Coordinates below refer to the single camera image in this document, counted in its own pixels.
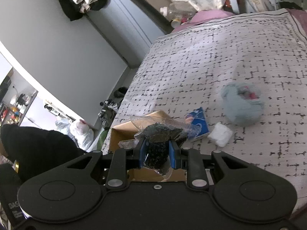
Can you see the patterned white bed blanket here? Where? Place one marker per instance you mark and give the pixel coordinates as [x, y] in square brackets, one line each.
[188, 69]

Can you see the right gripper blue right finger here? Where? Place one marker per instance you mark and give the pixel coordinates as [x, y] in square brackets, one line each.
[193, 162]

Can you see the grey wardrobe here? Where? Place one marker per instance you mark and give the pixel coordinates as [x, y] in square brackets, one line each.
[127, 29]

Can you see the clear plastic bottle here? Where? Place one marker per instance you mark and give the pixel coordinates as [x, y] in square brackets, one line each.
[177, 11]

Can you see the white plastic bag on floor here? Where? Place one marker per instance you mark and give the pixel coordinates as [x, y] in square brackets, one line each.
[78, 131]

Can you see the pink bed sheet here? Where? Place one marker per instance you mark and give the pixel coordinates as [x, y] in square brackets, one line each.
[203, 17]

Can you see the green cartoon floor mat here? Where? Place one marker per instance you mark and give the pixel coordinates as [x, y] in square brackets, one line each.
[101, 139]

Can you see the paper cup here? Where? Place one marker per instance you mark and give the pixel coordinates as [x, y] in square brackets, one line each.
[176, 23]

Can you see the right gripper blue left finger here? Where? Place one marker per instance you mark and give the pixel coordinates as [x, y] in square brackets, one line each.
[120, 162]

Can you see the grey sneakers pair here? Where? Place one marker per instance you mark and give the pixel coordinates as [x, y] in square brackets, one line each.
[108, 112]

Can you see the black item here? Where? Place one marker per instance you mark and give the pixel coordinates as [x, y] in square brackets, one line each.
[160, 138]

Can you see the light blue fluffy plush bag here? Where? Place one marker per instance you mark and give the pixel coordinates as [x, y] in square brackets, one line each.
[242, 103]

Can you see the white soft wad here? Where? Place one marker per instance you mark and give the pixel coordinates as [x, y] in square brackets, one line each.
[220, 135]

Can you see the blue tissue pack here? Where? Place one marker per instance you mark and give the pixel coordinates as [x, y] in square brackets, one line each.
[198, 122]

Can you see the dark slippers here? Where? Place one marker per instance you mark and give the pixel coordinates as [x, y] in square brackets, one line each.
[120, 92]

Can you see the brown cardboard box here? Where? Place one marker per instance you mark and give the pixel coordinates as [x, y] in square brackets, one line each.
[144, 148]

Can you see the person black clothing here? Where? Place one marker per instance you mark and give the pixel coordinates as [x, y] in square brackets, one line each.
[36, 150]

